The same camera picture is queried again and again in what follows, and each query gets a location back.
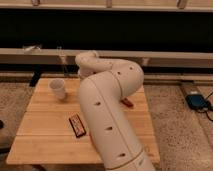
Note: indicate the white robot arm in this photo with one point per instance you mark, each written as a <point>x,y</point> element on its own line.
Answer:
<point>104,84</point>

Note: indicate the red chip bag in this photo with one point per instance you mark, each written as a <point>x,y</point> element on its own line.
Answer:
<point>127,103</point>

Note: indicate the white plastic cup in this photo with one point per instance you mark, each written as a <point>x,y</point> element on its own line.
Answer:
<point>57,86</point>

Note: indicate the dark chocolate bar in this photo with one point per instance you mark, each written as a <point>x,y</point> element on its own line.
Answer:
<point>77,126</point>

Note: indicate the wooden table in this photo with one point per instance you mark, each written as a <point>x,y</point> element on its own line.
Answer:
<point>45,135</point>

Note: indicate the grey wall rail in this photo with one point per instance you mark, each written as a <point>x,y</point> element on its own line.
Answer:
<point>31,55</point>

